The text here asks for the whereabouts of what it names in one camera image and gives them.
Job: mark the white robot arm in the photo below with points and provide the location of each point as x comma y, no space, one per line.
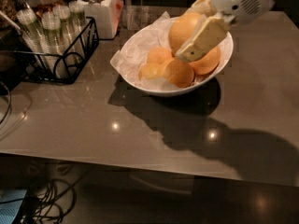
219,17

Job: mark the clear plastic cup stack back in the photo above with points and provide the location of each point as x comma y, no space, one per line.
63,13

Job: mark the orange at bowl right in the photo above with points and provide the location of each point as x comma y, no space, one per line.
208,63

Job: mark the clear plastic cup stack right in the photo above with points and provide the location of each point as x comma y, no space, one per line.
77,15

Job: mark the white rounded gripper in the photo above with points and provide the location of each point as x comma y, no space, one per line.
241,4

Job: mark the white paper bowl liner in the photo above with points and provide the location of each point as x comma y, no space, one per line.
148,62

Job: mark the blue box under table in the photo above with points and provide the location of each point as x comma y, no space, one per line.
10,205

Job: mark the orange at bowl back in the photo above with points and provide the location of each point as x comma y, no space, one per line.
158,55

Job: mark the small orange front left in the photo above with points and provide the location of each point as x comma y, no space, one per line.
149,71

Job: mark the clear plastic cup stack middle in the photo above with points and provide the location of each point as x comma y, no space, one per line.
54,44

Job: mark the orange at bowl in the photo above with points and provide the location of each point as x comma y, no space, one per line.
177,72
158,55
208,63

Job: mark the white lidded canister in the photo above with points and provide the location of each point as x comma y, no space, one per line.
107,14

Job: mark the white oval ceramic bowl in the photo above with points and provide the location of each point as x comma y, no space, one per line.
133,55

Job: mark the large orange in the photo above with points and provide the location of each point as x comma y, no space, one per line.
181,29

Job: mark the orange at bowl front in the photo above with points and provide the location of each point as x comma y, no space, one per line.
177,72

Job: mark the clear plastic cup stack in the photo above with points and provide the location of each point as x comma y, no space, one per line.
32,33
77,15
54,44
63,13

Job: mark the black wire basket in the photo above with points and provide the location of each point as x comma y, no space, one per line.
35,73

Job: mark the clear plastic cup stack left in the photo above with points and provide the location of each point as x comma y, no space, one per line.
32,33

